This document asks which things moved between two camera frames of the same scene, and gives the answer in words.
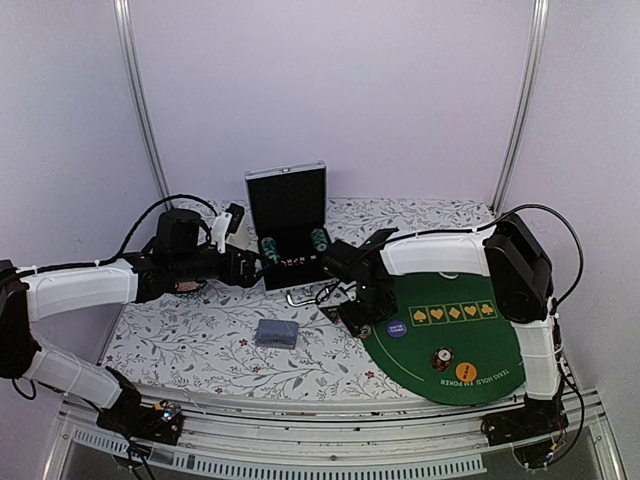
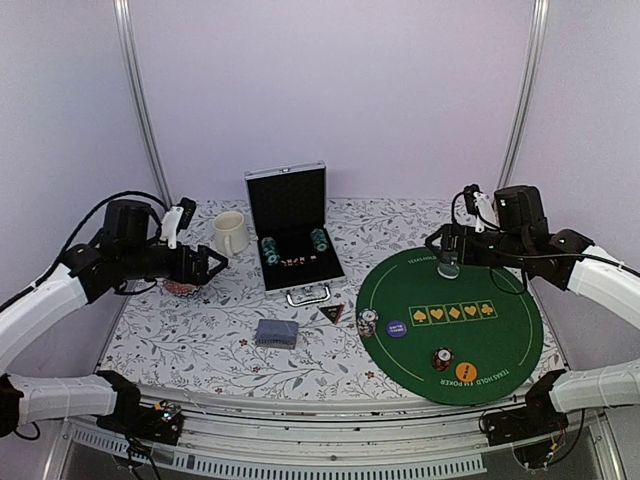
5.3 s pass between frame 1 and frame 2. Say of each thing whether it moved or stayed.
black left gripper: moved
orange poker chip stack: stayed
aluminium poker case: stayed
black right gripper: moved
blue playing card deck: stayed
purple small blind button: stayed
